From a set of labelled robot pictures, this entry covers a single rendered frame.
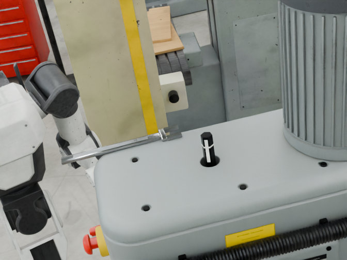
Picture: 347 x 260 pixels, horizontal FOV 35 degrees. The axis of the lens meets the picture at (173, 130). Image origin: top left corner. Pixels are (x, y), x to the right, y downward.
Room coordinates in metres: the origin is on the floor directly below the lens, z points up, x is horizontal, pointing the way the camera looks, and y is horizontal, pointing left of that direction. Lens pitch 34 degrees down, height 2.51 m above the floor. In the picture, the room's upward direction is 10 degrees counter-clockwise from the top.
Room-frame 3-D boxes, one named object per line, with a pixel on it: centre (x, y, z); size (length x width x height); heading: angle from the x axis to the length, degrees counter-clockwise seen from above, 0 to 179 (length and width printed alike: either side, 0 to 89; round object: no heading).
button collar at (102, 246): (0.79, 0.17, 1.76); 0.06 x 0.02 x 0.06; 6
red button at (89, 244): (0.78, 0.20, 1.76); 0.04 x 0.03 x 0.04; 6
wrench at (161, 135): (0.90, 0.11, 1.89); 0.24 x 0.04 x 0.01; 98
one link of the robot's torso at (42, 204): (1.44, 0.54, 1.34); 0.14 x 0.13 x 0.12; 113
